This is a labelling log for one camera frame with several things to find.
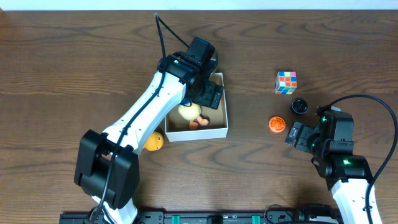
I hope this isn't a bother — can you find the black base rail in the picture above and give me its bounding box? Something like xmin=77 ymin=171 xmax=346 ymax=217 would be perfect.
xmin=59 ymin=202 xmax=343 ymax=224

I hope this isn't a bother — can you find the black round spinner toy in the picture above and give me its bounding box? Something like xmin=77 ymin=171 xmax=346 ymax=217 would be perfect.
xmin=290 ymin=98 xmax=308 ymax=114

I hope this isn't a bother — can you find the orange yellow rubber toy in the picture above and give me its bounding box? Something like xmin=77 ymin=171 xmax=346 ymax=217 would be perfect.
xmin=144 ymin=132 xmax=164 ymax=151

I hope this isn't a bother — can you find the white cardboard box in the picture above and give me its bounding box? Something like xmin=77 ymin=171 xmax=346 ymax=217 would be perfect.
xmin=165 ymin=91 xmax=228 ymax=142

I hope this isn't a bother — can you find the orange round spinner toy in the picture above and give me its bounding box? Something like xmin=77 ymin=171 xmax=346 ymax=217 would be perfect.
xmin=269 ymin=116 xmax=286 ymax=133

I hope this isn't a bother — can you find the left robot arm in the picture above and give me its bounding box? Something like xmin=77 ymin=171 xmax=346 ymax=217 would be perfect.
xmin=74 ymin=52 xmax=223 ymax=223

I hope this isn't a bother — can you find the colourful puzzle cube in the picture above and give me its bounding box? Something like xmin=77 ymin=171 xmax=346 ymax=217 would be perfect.
xmin=274 ymin=72 xmax=297 ymax=95

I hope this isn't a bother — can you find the plush duck toy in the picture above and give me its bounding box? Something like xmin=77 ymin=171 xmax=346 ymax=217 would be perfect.
xmin=178 ymin=100 xmax=209 ymax=130

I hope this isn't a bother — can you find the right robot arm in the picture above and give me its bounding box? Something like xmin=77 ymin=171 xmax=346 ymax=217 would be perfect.
xmin=285 ymin=109 xmax=382 ymax=223

